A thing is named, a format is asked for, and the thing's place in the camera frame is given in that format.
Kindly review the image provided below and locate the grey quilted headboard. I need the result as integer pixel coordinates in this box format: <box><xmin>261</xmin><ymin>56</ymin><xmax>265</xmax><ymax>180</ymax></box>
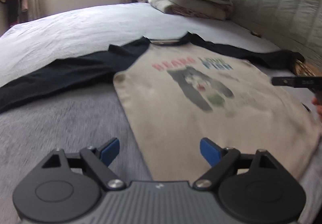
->
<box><xmin>232</xmin><ymin>0</ymin><xmax>321</xmax><ymax>66</ymax></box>

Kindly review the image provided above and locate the person's right hand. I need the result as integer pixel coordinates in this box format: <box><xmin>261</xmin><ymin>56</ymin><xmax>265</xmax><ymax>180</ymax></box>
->
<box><xmin>312</xmin><ymin>97</ymin><xmax>322</xmax><ymax>122</ymax></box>

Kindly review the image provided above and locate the cream and black sweatshirt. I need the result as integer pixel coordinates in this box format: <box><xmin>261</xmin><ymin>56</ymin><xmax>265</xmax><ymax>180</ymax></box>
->
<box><xmin>1</xmin><ymin>33</ymin><xmax>321</xmax><ymax>180</ymax></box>

